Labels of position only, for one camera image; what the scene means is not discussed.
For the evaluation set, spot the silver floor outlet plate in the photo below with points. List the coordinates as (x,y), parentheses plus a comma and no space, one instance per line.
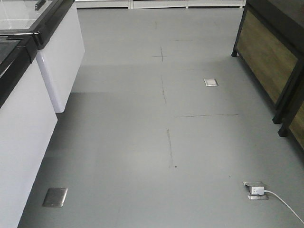
(210,82)

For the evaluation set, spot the white chest freezer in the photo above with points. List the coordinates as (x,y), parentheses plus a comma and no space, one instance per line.
(55,28)
(27,121)

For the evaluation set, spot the steel floor cover plate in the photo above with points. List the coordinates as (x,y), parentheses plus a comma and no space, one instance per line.
(55,197)

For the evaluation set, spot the floor socket with charger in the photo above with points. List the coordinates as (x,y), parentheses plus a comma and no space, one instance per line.
(255,190)

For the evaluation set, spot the white store shelving unit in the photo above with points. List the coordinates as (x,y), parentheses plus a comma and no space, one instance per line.
(154,4)

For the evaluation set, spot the black wooden produce stand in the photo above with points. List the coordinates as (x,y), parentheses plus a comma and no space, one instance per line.
(270,40)

